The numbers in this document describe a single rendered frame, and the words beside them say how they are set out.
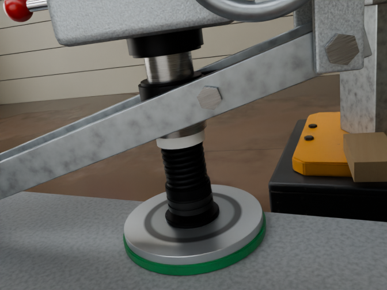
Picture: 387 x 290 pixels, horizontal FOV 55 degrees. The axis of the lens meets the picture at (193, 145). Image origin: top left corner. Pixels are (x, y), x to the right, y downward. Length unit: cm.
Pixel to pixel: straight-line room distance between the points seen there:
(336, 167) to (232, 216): 52
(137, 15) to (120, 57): 683
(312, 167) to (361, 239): 50
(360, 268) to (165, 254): 24
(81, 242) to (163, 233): 15
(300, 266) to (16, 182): 40
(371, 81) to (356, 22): 68
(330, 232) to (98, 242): 35
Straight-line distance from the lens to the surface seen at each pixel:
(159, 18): 40
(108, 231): 65
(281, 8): 34
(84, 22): 43
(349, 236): 57
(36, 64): 822
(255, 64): 45
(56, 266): 61
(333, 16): 43
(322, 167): 104
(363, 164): 91
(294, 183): 102
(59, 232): 69
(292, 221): 60
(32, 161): 55
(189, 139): 50
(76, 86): 781
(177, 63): 49
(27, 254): 66
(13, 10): 49
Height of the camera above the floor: 118
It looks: 19 degrees down
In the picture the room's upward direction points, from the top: 8 degrees counter-clockwise
